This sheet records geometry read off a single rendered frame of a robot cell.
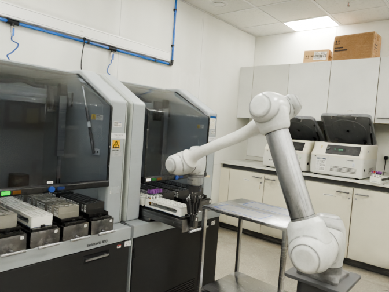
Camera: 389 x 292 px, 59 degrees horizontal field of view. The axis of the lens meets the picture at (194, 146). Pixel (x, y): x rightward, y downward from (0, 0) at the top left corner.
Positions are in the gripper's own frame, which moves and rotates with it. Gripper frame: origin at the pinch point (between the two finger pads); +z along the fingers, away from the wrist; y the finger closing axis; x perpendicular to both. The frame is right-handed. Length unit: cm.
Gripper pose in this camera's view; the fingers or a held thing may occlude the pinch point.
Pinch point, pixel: (192, 220)
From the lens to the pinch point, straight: 196.2
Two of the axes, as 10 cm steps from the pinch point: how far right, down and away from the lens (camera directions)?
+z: -0.7, 10.0, 0.5
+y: -6.5, -0.1, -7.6
